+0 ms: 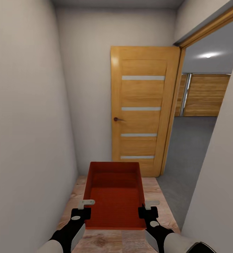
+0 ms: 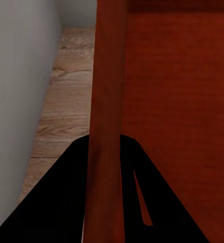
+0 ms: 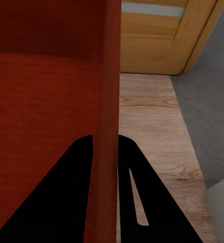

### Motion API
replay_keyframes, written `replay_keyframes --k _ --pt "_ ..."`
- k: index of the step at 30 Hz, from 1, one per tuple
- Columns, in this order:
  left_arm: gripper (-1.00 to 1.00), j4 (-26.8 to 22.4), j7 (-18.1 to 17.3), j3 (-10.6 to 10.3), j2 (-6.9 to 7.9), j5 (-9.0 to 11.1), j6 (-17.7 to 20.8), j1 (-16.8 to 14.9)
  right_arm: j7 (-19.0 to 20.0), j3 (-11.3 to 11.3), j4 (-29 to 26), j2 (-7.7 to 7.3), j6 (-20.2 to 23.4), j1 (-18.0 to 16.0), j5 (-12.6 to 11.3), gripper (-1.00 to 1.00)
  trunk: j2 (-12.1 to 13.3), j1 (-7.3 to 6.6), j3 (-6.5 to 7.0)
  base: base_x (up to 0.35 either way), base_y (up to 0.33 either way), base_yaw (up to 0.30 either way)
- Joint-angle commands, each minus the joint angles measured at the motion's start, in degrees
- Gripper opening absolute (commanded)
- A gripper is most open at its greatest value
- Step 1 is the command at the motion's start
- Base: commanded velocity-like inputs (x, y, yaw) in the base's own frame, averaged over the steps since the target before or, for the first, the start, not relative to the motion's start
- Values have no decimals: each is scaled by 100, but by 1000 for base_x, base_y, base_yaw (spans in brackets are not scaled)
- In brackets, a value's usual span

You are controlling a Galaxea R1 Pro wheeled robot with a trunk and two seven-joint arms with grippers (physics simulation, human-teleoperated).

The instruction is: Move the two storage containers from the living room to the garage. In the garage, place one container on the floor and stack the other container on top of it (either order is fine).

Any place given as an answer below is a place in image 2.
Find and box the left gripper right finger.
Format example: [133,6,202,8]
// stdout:
[120,135,210,243]

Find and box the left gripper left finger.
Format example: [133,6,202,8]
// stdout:
[0,135,89,243]

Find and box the storage box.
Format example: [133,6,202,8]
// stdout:
[83,0,224,243]

